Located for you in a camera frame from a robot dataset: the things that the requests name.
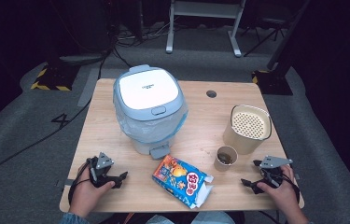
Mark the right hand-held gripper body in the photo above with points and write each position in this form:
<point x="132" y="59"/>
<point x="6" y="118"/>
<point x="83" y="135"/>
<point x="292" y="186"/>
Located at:
<point x="273" y="162"/>

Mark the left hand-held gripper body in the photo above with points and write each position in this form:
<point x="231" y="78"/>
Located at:
<point x="103" y="161"/>

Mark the beige bucket with strainer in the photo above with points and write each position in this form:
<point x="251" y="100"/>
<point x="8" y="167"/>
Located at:
<point x="241" y="141"/>

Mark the brown paper cup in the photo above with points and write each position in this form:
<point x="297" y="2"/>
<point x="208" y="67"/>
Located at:
<point x="225" y="158"/>

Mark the blue snack chip bag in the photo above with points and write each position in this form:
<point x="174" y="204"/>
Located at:
<point x="179" y="180"/>

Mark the white and blue pedal bin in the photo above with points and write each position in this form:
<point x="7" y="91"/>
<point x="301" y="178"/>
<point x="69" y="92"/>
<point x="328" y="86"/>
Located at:
<point x="149" y="90"/>

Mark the person's right hand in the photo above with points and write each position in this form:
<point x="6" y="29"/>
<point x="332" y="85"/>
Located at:
<point x="283" y="194"/>

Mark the person's left hand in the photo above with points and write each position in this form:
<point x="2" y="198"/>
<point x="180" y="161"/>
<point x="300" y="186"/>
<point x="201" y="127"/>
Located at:
<point x="84" y="194"/>

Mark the grey tape piece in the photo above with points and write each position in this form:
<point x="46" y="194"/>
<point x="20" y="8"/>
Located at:
<point x="297" y="176"/>
<point x="69" y="182"/>

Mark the person's right leg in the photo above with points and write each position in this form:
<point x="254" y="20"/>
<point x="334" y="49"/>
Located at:
<point x="213" y="217"/>

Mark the person's leg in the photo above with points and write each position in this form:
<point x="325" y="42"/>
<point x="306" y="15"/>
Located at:
<point x="213" y="217"/>
<point x="163" y="219"/>

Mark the clear plastic bin liner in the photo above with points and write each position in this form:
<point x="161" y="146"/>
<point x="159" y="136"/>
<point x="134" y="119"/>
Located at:
<point x="151" y="129"/>

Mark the person's left leg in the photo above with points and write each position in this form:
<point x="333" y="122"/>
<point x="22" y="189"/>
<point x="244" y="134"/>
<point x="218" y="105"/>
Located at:
<point x="163" y="219"/>

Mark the grey floor tape strip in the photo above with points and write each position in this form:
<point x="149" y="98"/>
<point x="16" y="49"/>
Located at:
<point x="88" y="87"/>

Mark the black yellow striped stand base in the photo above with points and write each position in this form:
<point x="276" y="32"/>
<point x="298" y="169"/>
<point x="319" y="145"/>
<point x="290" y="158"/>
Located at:
<point x="272" y="82"/>
<point x="56" y="77"/>

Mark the grey table grommet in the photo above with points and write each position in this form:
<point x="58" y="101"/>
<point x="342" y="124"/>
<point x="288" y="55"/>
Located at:
<point x="211" y="94"/>

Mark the black tripod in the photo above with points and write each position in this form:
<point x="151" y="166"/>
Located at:
<point x="267" y="31"/>

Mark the black slanted stand post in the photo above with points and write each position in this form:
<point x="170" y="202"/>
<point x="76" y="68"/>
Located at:
<point x="287" y="37"/>

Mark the white desk frame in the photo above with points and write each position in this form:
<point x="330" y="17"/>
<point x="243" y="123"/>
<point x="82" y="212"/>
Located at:
<point x="205" y="9"/>

